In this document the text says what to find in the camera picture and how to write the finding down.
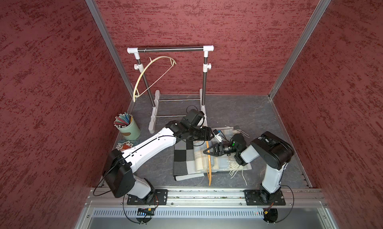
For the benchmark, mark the white and steel clothes rack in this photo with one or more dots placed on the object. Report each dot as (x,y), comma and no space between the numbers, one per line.
(173,70)

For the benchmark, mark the orange plastic hanger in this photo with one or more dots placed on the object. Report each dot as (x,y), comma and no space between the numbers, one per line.
(209,172)

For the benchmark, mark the colourful picture book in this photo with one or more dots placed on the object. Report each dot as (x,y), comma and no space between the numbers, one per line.
(123,145)

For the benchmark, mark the blue plaid fringed scarf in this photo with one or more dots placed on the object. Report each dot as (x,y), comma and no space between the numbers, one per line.
(227,163)

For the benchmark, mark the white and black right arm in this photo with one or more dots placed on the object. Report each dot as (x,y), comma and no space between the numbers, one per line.
(265,138)

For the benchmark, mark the coloured pencils bundle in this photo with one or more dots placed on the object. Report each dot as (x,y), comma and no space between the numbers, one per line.
(123,120)

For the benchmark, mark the grey checkered scarf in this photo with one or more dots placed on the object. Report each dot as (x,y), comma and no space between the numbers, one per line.
(189,160)

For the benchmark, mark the green pencil cup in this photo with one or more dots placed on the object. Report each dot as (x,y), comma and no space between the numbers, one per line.
(130,132)

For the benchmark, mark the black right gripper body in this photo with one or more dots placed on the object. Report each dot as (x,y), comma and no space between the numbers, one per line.
(223,148)

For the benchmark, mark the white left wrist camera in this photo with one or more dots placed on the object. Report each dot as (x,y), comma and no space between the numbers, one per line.
(218,136)

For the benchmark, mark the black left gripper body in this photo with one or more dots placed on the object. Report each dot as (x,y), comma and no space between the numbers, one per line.
(201,133)

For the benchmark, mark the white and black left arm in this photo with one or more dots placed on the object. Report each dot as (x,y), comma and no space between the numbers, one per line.
(120,167)

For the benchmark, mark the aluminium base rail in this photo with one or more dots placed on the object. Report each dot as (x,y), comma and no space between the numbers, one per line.
(190,197)

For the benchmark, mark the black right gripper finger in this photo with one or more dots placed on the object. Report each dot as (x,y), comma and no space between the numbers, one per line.
(213,154)
(212,149)

